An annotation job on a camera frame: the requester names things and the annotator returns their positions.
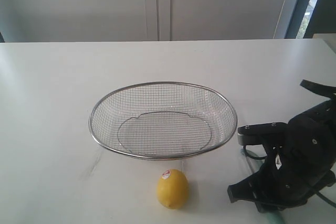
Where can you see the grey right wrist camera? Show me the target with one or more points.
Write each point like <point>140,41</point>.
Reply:
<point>258,134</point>

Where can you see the teal handled vegetable peeler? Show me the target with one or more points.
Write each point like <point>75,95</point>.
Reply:
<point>254,165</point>

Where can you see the white side table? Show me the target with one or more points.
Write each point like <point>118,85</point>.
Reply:
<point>328,38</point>

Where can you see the oval wire mesh basket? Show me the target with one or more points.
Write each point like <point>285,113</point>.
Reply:
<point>162,120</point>

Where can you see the yellow lemon with sticker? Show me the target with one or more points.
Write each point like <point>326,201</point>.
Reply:
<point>172,189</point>

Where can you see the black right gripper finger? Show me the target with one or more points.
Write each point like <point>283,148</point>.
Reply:
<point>254,188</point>
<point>264,205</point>

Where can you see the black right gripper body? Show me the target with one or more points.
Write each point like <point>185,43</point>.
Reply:
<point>299,160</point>

